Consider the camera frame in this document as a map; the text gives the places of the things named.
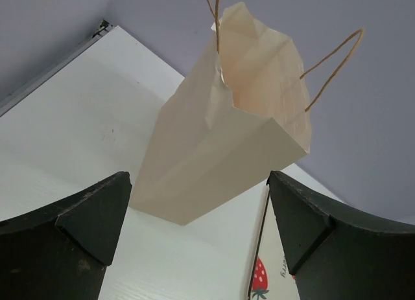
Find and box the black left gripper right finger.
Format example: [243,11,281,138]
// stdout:
[267,171,414,299]

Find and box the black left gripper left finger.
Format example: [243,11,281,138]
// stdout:
[1,172,132,299]

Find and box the beige paper bag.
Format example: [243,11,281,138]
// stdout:
[130,0,365,226]

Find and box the strawberry print tray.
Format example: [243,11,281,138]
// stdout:
[248,186,300,300]

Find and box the aluminium table edge rail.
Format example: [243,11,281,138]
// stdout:
[1,19,114,116]

